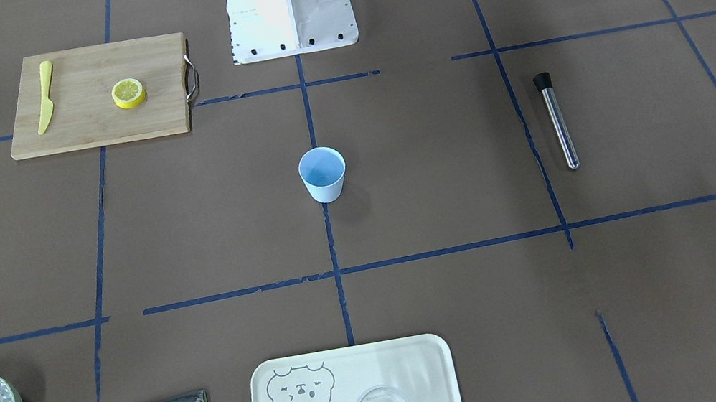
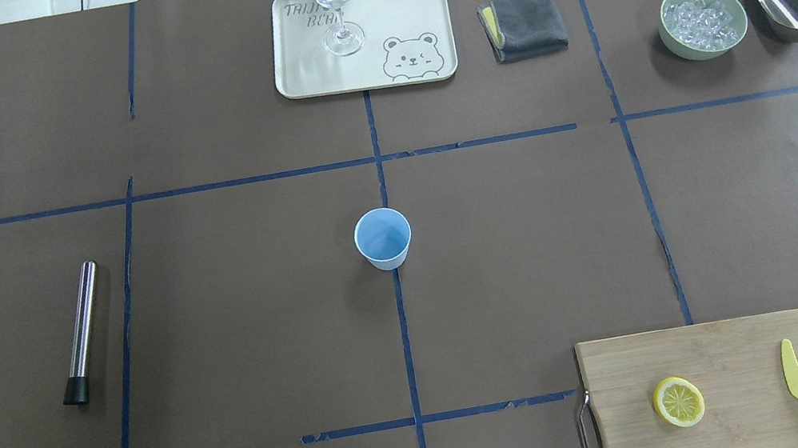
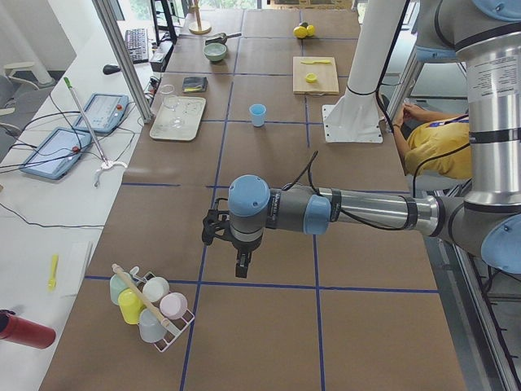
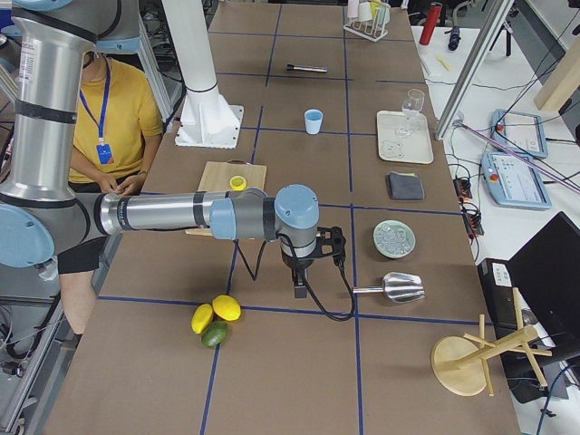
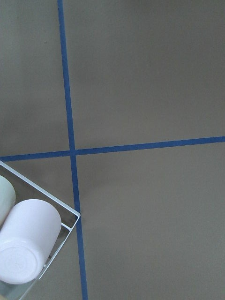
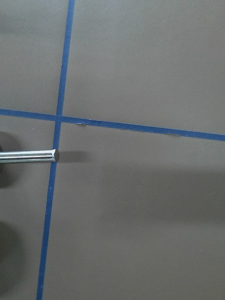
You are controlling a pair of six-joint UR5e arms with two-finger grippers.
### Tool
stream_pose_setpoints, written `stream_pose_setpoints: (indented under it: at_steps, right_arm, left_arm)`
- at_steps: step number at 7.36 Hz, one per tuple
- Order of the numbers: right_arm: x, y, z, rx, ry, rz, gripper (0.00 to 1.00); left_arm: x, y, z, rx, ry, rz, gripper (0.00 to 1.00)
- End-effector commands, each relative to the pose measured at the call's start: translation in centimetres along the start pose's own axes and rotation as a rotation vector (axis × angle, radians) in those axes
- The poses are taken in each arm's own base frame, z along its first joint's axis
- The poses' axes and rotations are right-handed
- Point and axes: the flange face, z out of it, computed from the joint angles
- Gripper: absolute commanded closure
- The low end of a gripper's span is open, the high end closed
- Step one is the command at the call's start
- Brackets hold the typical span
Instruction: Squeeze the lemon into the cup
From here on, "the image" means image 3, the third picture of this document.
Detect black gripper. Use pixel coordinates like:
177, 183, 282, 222
202, 198, 261, 278

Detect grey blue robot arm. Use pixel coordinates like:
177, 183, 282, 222
202, 1, 520, 278

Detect pink cup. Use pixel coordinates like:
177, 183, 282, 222
160, 292, 188, 319

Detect white cup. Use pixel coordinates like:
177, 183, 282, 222
142, 276, 169, 303

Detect pale blue cup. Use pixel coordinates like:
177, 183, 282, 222
138, 309, 166, 343

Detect yellow cup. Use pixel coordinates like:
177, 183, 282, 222
117, 288, 146, 325

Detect mint green cup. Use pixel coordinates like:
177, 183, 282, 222
109, 274, 128, 305

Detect light blue plastic cup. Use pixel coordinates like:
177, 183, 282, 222
249, 103, 267, 127

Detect wooden muddler stick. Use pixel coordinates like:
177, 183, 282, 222
112, 263, 172, 329

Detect cream bear tray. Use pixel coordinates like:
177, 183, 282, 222
149, 97, 206, 142

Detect clear wine glass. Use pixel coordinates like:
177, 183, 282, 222
159, 84, 184, 129

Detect grey yellow folded cloth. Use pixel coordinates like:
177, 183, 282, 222
182, 77, 208, 94

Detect bamboo cutting board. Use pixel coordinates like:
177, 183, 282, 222
292, 56, 339, 94

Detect yellow plastic spoon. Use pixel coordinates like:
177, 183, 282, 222
47, 254, 59, 292

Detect far blue teach pendant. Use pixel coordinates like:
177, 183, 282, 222
84, 93, 129, 135

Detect blue teach pendant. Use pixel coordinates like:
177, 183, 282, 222
20, 127, 92, 180
84, 93, 129, 135

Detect yellow plastic knife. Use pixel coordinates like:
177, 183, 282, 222
300, 59, 331, 64

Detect green bowl with ice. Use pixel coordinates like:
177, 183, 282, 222
203, 42, 228, 63

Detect near blue teach pendant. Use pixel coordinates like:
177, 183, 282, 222
20, 127, 92, 180

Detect person in yellow shirt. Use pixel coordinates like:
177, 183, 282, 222
392, 103, 472, 179

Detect metal ice scoop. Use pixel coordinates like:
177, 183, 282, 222
205, 33, 242, 45

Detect wooden stand with base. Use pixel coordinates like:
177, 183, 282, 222
188, 0, 212, 35

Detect black computer mouse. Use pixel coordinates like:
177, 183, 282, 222
103, 64, 120, 75

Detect whole yellow lemons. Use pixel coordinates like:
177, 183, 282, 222
293, 22, 316, 39

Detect red water bottle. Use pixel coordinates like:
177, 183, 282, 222
1, 310, 56, 349

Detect black keyboard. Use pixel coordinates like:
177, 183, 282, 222
125, 28, 149, 64

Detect white wire cup rack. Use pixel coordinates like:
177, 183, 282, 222
123, 266, 195, 352

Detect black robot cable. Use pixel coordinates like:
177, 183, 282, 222
282, 151, 416, 231

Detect grabber stick green handle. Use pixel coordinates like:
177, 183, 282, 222
64, 77, 128, 187

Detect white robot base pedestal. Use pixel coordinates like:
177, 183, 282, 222
322, 0, 409, 143

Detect aluminium frame post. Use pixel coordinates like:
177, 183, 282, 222
92, 0, 154, 124

